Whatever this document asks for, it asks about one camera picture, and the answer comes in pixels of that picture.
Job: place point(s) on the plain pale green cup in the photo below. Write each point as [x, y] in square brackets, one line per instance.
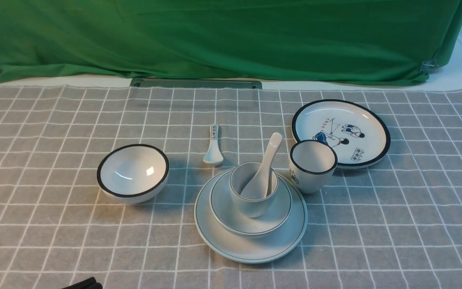
[253, 204]

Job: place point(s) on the small patterned white spoon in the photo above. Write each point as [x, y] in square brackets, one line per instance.
[213, 155]

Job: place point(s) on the green backdrop cloth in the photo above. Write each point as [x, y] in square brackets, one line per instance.
[363, 42]

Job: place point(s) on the black rimmed white cup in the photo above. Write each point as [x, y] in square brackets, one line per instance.
[311, 165]

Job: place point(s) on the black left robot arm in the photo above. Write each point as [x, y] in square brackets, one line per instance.
[89, 283]

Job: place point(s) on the plain white ceramic spoon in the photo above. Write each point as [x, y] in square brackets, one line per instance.
[261, 172]

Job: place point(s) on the black rimmed white bowl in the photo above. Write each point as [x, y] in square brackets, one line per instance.
[134, 173]

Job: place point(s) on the shallow pale green bowl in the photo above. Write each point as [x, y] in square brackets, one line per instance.
[232, 220]

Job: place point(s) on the large pale green plate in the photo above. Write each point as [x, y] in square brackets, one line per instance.
[250, 250]

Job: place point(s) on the metal clip on backdrop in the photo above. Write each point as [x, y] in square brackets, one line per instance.
[429, 67]

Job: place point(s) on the black rimmed illustrated plate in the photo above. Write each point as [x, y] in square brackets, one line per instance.
[358, 136]

